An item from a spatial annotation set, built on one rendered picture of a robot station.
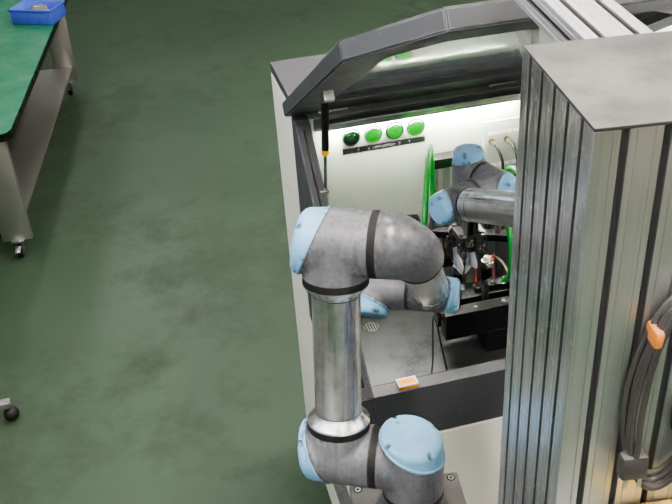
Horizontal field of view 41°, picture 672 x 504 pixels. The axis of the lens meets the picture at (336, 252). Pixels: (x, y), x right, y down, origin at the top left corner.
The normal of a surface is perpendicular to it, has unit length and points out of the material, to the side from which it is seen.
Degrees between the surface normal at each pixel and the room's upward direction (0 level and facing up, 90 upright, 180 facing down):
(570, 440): 90
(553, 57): 0
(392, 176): 90
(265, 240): 0
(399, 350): 0
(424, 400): 90
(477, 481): 90
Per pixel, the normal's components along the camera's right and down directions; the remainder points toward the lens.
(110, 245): -0.06, -0.84
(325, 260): -0.22, 0.38
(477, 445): 0.25, 0.51
